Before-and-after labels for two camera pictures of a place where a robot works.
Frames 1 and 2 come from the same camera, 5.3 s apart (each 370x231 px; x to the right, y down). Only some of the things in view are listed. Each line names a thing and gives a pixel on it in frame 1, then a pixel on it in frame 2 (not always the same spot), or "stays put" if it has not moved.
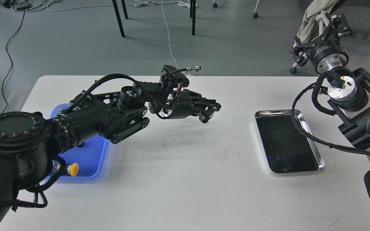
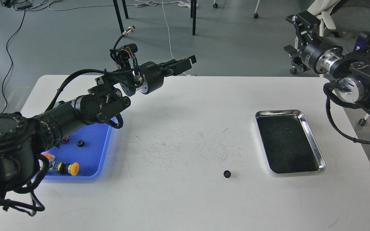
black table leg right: [192, 12] stays put
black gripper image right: [328, 57] to [320, 56]
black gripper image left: [183, 108] to [154, 74]
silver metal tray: [286, 149] stays put
